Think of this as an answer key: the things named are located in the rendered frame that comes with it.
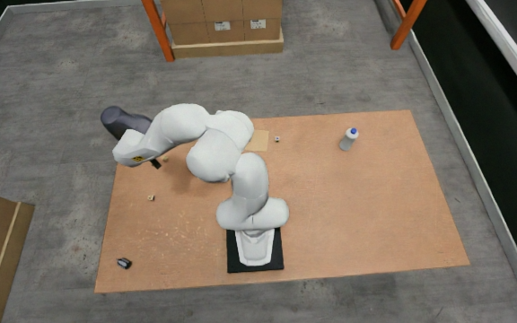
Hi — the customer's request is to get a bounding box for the small bottle with blue cap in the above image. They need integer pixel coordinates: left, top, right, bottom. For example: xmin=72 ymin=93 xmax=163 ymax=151
xmin=339 ymin=128 xmax=358 ymax=151

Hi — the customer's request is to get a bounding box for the beige flat mat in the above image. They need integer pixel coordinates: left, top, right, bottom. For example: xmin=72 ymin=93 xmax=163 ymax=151
xmin=244 ymin=130 xmax=269 ymax=152

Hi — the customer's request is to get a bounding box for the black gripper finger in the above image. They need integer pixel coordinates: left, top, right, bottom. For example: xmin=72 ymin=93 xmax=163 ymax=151
xmin=150 ymin=159 xmax=162 ymax=169

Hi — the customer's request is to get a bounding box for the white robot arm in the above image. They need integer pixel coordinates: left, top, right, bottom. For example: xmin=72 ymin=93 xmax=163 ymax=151
xmin=101 ymin=104 xmax=289 ymax=266

